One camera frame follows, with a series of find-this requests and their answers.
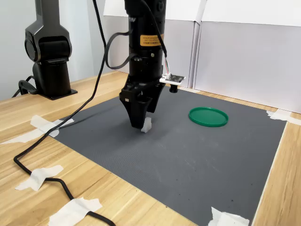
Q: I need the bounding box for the short black wrist cable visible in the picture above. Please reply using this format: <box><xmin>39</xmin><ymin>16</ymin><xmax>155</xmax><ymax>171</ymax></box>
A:
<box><xmin>104</xmin><ymin>30</ymin><xmax>138</xmax><ymax>70</ymax></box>

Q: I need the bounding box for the small white plastic terminal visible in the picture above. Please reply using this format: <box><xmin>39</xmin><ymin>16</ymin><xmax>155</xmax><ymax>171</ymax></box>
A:
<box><xmin>141</xmin><ymin>117</ymin><xmax>152</xmax><ymax>134</ymax></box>

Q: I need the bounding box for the white tape piece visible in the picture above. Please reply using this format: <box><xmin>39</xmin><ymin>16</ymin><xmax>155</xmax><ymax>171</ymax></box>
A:
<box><xmin>15</xmin><ymin>165</ymin><xmax>64</xmax><ymax>192</ymax></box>
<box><xmin>266</xmin><ymin>109</ymin><xmax>301</xmax><ymax>125</ymax></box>
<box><xmin>48</xmin><ymin>197</ymin><xmax>103</xmax><ymax>226</ymax></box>
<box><xmin>208</xmin><ymin>206</ymin><xmax>250</xmax><ymax>226</ymax></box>
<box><xmin>30</xmin><ymin>114</ymin><xmax>60</xmax><ymax>138</ymax></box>

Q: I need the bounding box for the long black camera cable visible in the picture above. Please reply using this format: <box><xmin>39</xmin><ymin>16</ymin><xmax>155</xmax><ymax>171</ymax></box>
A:
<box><xmin>13</xmin><ymin>0</ymin><xmax>169</xmax><ymax>226</ymax></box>

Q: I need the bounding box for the dark grey mat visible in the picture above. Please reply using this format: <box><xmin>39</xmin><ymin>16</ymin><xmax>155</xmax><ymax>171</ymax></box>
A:
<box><xmin>46</xmin><ymin>85</ymin><xmax>288</xmax><ymax>226</ymax></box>

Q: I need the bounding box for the black base power cable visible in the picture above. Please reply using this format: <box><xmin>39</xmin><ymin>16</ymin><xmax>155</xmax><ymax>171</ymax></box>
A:
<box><xmin>11</xmin><ymin>75</ymin><xmax>39</xmax><ymax>98</ymax></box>

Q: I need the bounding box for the round green lid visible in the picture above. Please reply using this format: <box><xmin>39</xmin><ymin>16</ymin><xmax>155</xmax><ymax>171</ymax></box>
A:
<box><xmin>188</xmin><ymin>107</ymin><xmax>229</xmax><ymax>128</ymax></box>

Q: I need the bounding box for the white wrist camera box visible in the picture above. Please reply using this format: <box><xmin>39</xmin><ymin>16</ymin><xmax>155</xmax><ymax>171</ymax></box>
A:
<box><xmin>159</xmin><ymin>73</ymin><xmax>186</xmax><ymax>94</ymax></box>

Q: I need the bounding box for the long white tape strip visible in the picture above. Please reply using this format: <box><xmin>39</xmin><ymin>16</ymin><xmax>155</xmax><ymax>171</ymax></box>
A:
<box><xmin>0</xmin><ymin>119</ymin><xmax>75</xmax><ymax>145</ymax></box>

